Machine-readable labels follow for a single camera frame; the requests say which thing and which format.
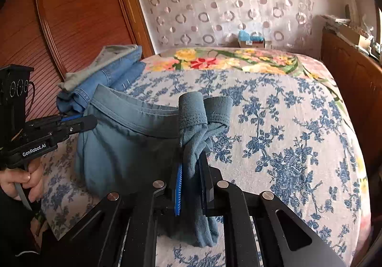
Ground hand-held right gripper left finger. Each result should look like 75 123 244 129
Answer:
45 163 184 267

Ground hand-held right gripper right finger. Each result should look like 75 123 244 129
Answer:
198 153 347 267

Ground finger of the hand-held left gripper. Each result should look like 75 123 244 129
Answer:
30 114 98 140
27 114 82 134

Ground teal pants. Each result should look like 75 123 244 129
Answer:
74 84 234 249

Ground person's left forearm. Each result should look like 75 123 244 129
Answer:
0 188 47 267

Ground folded grey pants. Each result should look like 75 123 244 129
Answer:
58 44 140 92

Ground person's left hand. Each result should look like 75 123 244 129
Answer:
0 159 44 203

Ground folded blue jeans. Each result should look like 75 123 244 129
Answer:
56 45 147 116

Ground blue floral bedsheet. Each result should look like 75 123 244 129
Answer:
39 68 369 267

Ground wooden wardrobe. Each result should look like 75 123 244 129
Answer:
0 0 156 172

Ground blue tissue pack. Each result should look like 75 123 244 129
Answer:
238 30 265 48

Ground wooden cabinet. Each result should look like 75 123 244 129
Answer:
319 27 382 167

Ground pile of papers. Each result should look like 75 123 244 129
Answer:
320 14 353 30

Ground cardboard box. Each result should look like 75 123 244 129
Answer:
337 23 374 50

